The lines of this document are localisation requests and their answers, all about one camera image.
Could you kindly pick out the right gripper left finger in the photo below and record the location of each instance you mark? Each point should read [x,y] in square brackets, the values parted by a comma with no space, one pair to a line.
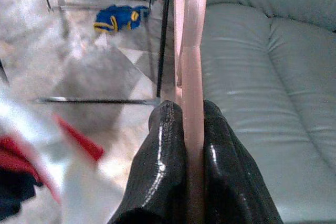
[157,169]

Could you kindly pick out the pink clothes hanger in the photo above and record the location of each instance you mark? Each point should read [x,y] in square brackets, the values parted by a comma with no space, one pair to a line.
[193,77]

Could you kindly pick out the black metal drying rack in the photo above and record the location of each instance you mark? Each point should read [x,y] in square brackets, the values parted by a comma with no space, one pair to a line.
[162,51]

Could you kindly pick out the blue yellow sock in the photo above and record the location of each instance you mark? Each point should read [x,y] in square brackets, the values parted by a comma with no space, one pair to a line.
[115,19]

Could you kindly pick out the grey leather sofa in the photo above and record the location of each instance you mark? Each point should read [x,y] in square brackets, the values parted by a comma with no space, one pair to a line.
[275,90]

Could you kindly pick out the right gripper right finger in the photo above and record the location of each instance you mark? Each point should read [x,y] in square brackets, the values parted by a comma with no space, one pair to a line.
[228,176]

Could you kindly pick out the red white navy garment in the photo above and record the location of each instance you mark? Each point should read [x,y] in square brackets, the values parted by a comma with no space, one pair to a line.
[15,155]

